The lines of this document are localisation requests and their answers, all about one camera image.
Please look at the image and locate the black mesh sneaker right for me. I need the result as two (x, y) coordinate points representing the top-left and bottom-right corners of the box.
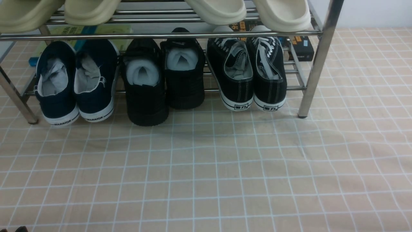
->
(160, 38), (206, 110)

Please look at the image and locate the green yellow book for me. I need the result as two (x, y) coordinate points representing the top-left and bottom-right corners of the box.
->
(28, 24), (133, 67)

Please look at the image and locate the navy canvas shoe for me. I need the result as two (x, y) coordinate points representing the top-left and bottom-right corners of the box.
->
(34, 41), (80, 127)
(73, 39), (120, 123)

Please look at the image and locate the checkered beige table cloth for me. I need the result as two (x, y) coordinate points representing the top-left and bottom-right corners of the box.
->
(0, 27), (412, 232)

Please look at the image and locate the olive beige slipper far left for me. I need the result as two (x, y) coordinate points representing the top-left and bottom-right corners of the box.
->
(0, 0), (65, 34)

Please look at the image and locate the cream slipper far right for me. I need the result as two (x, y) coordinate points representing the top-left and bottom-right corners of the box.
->
(253, 0), (311, 32)

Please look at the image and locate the silver metal shoe rack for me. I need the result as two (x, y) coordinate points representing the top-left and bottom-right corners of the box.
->
(1, 0), (344, 119)

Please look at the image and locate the black mesh sneaker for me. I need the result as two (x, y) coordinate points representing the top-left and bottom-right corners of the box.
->
(160, 38), (206, 110)
(119, 38), (169, 127)

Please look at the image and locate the cream slipper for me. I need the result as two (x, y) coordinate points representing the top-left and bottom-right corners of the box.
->
(185, 0), (247, 25)
(253, 0), (311, 32)

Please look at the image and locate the black mesh sneaker left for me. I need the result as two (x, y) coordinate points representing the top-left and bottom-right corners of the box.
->
(119, 38), (169, 127)

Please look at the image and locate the black canvas sneaker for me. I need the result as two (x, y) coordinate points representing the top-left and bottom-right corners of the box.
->
(246, 36), (287, 112)
(206, 38), (253, 111)

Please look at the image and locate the dark object bottom left corner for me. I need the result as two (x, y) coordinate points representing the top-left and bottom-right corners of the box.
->
(0, 226), (29, 232)

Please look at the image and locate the navy canvas shoe far left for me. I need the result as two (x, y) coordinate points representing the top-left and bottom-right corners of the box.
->
(34, 41), (80, 127)

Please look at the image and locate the olive beige slipper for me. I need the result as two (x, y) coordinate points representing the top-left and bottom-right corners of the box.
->
(0, 0), (65, 34)
(64, 0), (121, 25)

